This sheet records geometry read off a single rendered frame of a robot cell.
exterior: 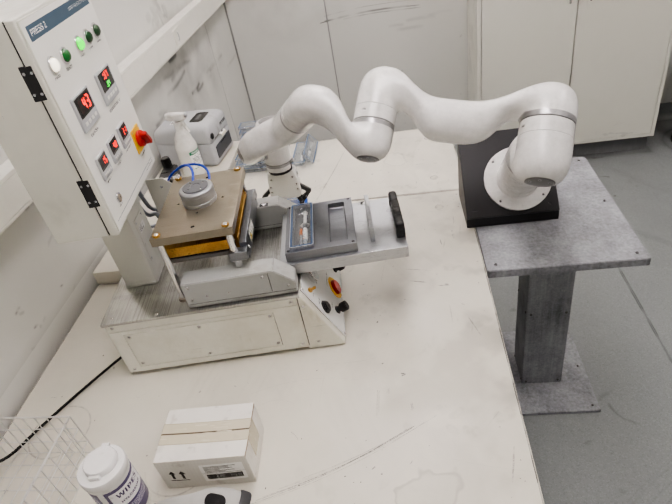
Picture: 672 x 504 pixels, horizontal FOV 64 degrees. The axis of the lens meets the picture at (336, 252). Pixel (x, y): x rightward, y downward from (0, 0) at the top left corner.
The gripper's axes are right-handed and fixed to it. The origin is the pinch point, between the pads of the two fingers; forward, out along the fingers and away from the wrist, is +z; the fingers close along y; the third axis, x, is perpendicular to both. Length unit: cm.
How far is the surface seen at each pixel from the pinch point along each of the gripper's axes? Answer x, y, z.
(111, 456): 94, 27, -11
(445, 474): 96, -32, 4
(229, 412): 83, 8, -5
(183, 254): 54, 17, -25
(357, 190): -11.4, -22.5, 3.3
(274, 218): 32.4, -0.7, -17.6
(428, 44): -186, -76, 11
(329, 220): 40.7, -15.6, -19.7
